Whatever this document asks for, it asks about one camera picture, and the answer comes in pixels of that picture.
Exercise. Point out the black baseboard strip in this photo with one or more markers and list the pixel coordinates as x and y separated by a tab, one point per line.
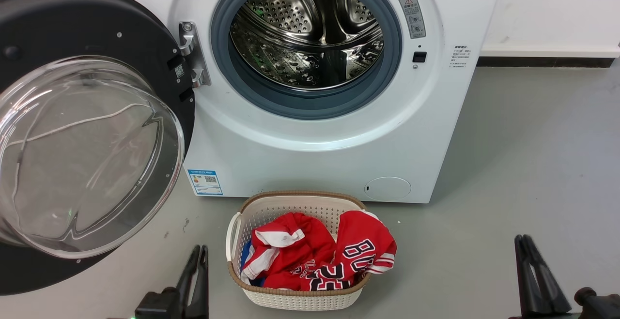
547	62

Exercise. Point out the black round washer door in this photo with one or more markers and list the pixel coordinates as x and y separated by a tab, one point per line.
72	19

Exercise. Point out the red garment with white collar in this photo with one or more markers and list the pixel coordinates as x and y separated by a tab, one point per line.
298	253

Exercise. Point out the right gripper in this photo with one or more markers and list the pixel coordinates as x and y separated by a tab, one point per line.
600	307

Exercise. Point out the small black text sticker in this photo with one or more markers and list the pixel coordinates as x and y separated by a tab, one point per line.
459	56

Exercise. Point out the red jersey with number print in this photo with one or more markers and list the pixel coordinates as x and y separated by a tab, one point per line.
363	236

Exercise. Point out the white front-load washing machine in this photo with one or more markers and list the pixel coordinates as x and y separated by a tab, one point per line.
315	164

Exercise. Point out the white woven laundry basket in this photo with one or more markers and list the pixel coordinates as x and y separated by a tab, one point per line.
300	300

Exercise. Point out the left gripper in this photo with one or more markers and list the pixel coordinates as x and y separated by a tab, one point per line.
155	307

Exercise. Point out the grey warning sticker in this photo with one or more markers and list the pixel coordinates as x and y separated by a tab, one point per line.
412	17

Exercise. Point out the metal door hinge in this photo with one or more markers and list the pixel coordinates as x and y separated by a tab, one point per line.
193	53

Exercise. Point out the round white filter cover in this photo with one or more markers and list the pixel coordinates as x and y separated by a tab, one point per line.
387	188

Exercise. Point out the blue cloth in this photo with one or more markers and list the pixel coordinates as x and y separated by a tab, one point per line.
245	258

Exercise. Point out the black door lock slot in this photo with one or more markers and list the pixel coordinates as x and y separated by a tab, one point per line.
419	57

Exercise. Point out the blue energy label sticker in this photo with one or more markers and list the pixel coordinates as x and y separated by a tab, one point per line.
205	182

